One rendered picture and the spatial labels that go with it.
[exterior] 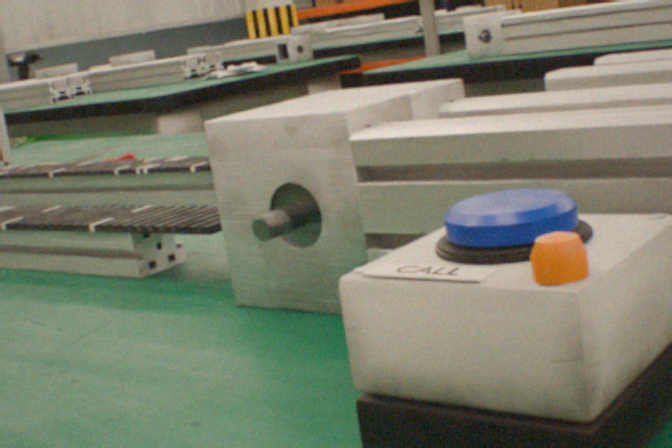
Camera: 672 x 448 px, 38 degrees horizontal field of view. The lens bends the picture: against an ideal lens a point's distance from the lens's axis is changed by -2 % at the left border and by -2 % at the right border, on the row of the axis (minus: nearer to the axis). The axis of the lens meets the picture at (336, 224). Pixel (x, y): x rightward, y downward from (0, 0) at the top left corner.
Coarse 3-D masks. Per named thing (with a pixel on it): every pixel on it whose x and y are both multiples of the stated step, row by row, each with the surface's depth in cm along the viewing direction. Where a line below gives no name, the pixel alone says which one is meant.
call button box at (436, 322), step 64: (384, 256) 31; (448, 256) 29; (512, 256) 28; (640, 256) 28; (384, 320) 29; (448, 320) 27; (512, 320) 26; (576, 320) 25; (640, 320) 28; (384, 384) 29; (448, 384) 28; (512, 384) 26; (576, 384) 25; (640, 384) 28
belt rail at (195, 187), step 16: (80, 176) 92; (96, 176) 91; (112, 176) 89; (128, 176) 88; (144, 176) 86; (160, 176) 85; (176, 176) 84; (192, 176) 82; (208, 176) 81; (0, 192) 103; (16, 192) 101; (32, 192) 99; (48, 192) 97; (64, 192) 95; (80, 192) 94; (96, 192) 92; (112, 192) 90; (128, 192) 88; (144, 192) 87; (160, 192) 85; (176, 192) 84; (192, 192) 83; (208, 192) 82
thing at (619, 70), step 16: (608, 64) 62; (624, 64) 56; (640, 64) 55; (656, 64) 53; (544, 80) 57; (560, 80) 57; (576, 80) 56; (592, 80) 55; (608, 80) 55; (624, 80) 54; (640, 80) 54; (656, 80) 53
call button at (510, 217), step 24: (504, 192) 31; (528, 192) 30; (552, 192) 30; (456, 216) 29; (480, 216) 28; (504, 216) 28; (528, 216) 28; (552, 216) 28; (576, 216) 29; (456, 240) 29; (480, 240) 28; (504, 240) 28; (528, 240) 28
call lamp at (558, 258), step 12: (540, 240) 25; (552, 240) 25; (564, 240) 25; (576, 240) 25; (540, 252) 25; (552, 252) 25; (564, 252) 25; (576, 252) 25; (540, 264) 25; (552, 264) 25; (564, 264) 25; (576, 264) 25; (588, 264) 26; (540, 276) 25; (552, 276) 25; (564, 276) 25; (576, 276) 25
